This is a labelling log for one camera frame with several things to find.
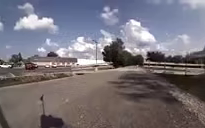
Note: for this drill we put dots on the group of trees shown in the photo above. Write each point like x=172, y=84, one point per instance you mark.
x=16, y=58

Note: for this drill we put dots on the grey asphalt road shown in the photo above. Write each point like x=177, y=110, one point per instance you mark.
x=10, y=71

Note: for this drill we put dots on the grass strip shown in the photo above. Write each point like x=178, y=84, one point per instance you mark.
x=30, y=79

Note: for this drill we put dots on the dark red vehicle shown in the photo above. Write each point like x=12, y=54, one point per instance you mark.
x=31, y=66

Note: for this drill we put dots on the street lamp pole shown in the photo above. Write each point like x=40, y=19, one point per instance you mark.
x=96, y=51

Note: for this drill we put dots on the wooden rail fence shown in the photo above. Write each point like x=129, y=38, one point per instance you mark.
x=173, y=65

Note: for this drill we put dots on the dark green tree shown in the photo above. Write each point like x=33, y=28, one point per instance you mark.
x=116, y=53

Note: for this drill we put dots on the grey concrete pavement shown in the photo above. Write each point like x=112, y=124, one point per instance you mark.
x=100, y=96

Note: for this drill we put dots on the row of trees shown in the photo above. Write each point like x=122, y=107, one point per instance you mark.
x=170, y=57

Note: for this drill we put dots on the low long building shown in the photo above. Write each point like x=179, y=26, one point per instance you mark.
x=53, y=60

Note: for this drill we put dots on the white car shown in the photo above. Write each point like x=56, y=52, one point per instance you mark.
x=4, y=66

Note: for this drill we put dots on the dark lawn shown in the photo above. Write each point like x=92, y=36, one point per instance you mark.
x=193, y=85

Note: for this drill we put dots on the gravel strip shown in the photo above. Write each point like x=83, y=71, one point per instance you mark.
x=193, y=105

